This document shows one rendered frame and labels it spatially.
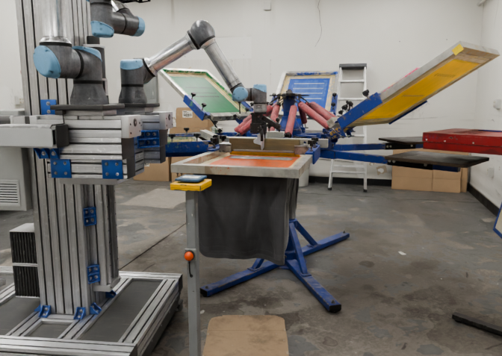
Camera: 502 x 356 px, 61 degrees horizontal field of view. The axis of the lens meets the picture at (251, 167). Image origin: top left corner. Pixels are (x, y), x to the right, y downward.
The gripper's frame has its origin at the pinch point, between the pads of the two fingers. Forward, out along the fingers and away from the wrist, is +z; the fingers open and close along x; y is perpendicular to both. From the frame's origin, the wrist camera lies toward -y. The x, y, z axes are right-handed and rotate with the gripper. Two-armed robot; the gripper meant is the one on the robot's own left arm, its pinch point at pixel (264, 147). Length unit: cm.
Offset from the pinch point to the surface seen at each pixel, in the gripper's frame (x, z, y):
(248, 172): 60, 4, -7
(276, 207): 51, 21, -17
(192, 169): 60, 3, 19
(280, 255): 51, 44, -19
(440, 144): -5, -3, -93
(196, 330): 79, 70, 11
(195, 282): 79, 48, 11
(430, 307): -33, 102, -98
